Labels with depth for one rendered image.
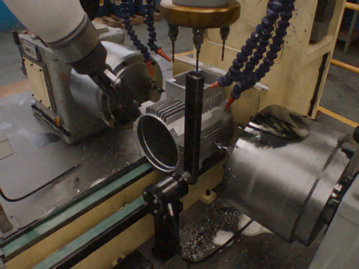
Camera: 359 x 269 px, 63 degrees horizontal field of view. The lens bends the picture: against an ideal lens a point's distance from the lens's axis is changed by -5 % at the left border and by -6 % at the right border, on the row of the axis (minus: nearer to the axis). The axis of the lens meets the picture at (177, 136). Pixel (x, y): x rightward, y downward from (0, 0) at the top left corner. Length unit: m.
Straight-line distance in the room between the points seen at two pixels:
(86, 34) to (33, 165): 0.66
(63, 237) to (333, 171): 0.60
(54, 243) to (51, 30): 0.48
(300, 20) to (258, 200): 0.44
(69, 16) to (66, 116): 0.62
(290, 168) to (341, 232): 0.13
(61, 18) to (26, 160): 0.72
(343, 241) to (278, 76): 0.49
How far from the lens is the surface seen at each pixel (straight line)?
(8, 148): 0.79
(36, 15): 0.53
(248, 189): 0.60
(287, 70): 0.85
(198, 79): 0.54
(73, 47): 0.57
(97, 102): 0.89
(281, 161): 0.57
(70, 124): 1.14
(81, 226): 0.80
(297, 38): 0.82
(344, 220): 0.52
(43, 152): 1.19
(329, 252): 0.57
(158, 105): 0.75
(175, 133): 0.69
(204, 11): 0.65
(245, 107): 0.81
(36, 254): 0.78
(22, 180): 1.09
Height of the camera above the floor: 1.47
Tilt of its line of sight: 35 degrees down
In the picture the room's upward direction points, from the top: 1 degrees clockwise
